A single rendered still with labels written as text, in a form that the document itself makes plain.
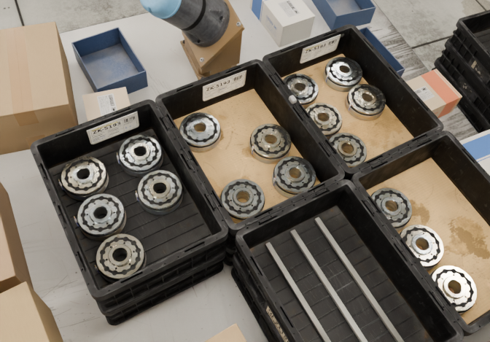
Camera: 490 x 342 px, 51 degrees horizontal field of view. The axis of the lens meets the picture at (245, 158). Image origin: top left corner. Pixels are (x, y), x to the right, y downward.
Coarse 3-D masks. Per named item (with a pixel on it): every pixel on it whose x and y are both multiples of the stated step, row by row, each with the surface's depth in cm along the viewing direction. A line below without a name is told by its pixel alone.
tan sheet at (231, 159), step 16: (240, 96) 139; (256, 96) 139; (192, 112) 135; (208, 112) 135; (224, 112) 136; (240, 112) 136; (256, 112) 136; (224, 128) 133; (240, 128) 133; (224, 144) 130; (240, 144) 131; (208, 160) 127; (224, 160) 128; (240, 160) 128; (256, 160) 128; (208, 176) 125; (224, 176) 125; (240, 176) 126; (256, 176) 126; (272, 192) 124
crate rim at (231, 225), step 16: (240, 64) 132; (256, 64) 133; (208, 80) 128; (272, 80) 130; (160, 96) 124; (288, 96) 127; (176, 128) 120; (320, 144) 122; (192, 160) 115; (336, 160) 118; (336, 176) 116; (208, 192) 112; (304, 192) 113; (224, 208) 110; (272, 208) 111; (240, 224) 108
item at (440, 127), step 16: (336, 32) 140; (288, 48) 136; (368, 48) 139; (384, 64) 135; (400, 80) 133; (416, 96) 130; (304, 112) 125; (432, 112) 128; (400, 144) 122; (368, 160) 119
